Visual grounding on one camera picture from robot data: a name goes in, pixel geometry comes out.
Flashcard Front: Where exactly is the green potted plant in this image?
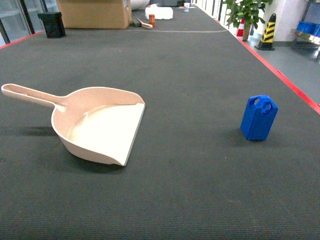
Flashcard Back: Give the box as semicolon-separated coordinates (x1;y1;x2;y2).
222;0;273;41

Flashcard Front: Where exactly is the large cardboard box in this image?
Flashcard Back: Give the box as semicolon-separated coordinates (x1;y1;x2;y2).
56;0;132;30

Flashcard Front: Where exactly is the blue plastic part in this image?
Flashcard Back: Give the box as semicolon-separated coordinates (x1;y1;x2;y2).
240;95;278;141

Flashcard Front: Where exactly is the yellow black striped bollard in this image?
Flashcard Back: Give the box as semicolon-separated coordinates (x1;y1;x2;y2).
255;13;277;51

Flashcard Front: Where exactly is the black bin on table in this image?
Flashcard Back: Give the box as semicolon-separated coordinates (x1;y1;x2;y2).
37;12;66;39

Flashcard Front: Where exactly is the paper cup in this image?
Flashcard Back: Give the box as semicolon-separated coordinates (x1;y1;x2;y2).
183;2;190;12

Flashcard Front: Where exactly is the white foam block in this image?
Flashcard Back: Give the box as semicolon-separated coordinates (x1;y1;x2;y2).
145;7;173;20

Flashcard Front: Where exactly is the red white traffic cone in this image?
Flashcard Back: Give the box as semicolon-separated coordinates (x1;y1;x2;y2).
236;18;245;41

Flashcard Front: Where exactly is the wooden handled brush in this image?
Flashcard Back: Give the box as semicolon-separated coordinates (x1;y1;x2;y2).
132;18;153;29

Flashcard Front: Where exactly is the orange can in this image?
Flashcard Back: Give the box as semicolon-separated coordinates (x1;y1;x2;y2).
148;14;156;27

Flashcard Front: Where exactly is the stainless steel shelf rack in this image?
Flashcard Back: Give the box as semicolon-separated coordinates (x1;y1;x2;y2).
291;0;320;61

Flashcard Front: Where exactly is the beige plastic dustpan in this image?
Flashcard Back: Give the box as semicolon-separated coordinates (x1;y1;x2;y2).
1;83;146;166

